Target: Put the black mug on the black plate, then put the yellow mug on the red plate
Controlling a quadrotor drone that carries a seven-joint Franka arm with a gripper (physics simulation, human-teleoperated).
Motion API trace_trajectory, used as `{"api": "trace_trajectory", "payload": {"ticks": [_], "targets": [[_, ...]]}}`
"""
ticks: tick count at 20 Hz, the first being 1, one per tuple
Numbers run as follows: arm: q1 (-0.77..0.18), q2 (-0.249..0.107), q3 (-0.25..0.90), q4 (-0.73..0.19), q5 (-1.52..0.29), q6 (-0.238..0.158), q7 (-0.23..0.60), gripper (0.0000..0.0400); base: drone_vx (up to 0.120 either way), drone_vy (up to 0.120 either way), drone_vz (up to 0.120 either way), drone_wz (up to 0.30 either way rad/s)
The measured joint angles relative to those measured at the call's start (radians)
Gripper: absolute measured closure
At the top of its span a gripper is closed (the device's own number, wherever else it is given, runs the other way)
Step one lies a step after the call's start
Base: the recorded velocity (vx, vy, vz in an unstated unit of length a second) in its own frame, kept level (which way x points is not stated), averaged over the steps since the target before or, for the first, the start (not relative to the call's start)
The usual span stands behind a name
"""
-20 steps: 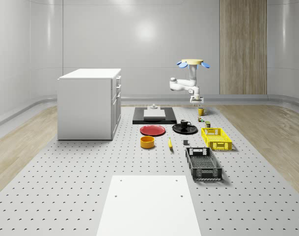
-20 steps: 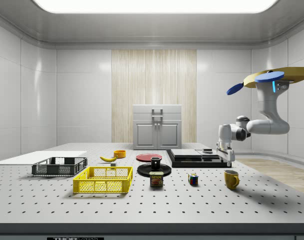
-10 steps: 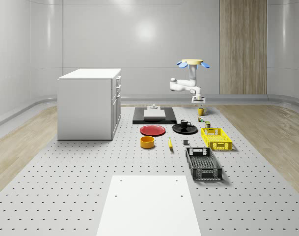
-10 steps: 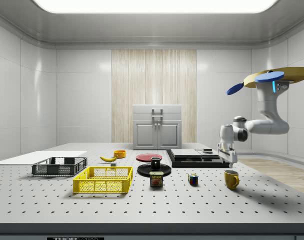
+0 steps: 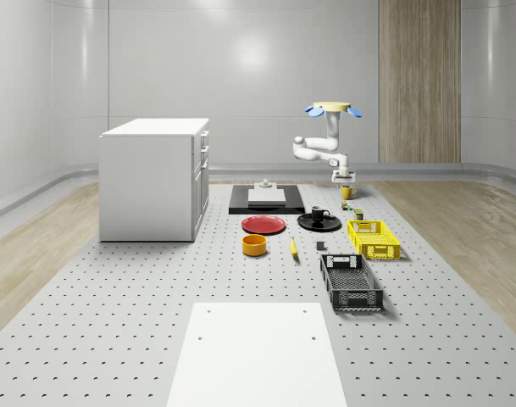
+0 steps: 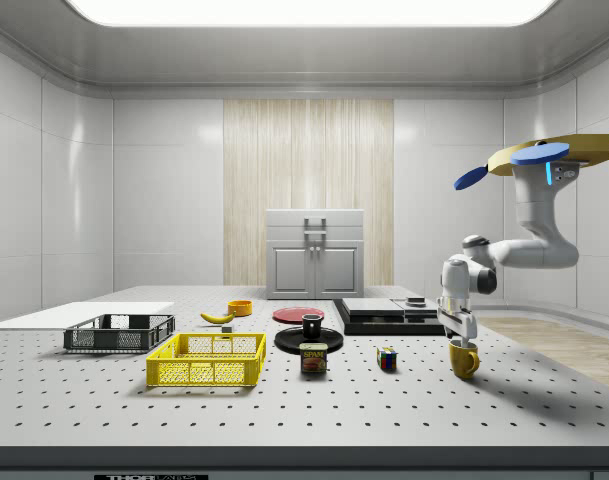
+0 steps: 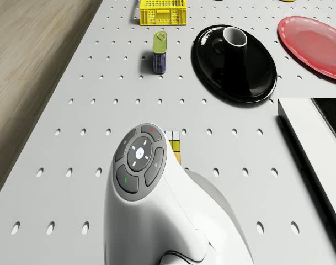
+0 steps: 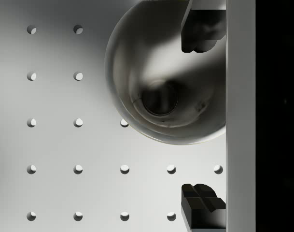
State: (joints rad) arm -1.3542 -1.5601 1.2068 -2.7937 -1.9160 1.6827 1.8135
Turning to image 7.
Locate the black mug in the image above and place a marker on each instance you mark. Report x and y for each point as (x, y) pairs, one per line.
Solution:
(239, 66)

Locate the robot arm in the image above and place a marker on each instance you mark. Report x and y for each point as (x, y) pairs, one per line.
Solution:
(156, 215)

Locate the puzzle cube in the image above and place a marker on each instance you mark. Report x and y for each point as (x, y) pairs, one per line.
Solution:
(175, 146)

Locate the black plate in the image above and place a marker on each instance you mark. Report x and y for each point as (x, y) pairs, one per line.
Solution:
(212, 69)

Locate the flat-sided can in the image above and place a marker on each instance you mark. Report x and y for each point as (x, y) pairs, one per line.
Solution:
(159, 55)

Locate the yellow basket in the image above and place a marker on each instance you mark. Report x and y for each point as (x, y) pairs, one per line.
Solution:
(163, 16)

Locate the black stove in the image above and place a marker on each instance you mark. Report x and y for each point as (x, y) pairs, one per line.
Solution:
(303, 129)

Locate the red plate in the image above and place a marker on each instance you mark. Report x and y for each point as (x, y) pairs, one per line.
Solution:
(314, 47)

